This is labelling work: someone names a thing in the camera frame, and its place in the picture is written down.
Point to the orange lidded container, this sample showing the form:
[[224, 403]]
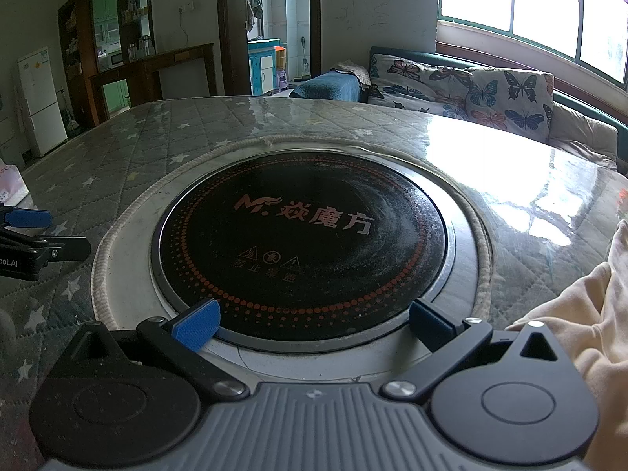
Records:
[[279, 56]]

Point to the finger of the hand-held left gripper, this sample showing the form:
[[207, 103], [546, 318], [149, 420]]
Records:
[[68, 249], [29, 218]]

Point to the teal kitchen cabinet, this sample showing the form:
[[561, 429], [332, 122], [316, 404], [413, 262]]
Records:
[[262, 66]]

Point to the group of glass jars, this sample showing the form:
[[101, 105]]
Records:
[[144, 48]]

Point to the beige garment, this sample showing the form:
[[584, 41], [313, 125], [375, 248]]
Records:
[[588, 314]]

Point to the hanging clothes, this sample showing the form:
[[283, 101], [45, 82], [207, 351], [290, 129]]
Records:
[[255, 7]]

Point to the broom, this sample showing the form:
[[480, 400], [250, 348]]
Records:
[[72, 125]]

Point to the white wall socket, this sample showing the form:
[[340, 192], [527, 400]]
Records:
[[186, 7]]

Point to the plain beige cushion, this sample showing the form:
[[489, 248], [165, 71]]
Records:
[[579, 137]]

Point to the butterfly print cushion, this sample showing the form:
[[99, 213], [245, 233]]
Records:
[[407, 81], [515, 98]]

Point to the dark wooden console table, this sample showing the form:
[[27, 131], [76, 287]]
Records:
[[176, 54]]

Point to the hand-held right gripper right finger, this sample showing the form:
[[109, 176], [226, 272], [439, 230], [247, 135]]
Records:
[[431, 325]]

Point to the dark wooden door frame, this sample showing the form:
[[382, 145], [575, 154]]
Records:
[[228, 24]]

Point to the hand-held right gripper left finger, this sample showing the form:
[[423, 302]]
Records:
[[196, 325]]

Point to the round black induction cooktop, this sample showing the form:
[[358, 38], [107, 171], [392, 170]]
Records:
[[304, 265]]

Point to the white refrigerator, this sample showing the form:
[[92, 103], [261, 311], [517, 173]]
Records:
[[41, 103]]

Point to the folded beige towel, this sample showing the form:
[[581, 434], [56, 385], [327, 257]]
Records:
[[351, 68]]

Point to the purple stool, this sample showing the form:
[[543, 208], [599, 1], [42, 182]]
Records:
[[282, 81]]

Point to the pink tissue pack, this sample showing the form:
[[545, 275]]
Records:
[[11, 181]]

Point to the dark wooden display cabinet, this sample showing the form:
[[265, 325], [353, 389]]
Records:
[[84, 59]]

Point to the microwave oven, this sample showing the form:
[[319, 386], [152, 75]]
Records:
[[116, 58]]

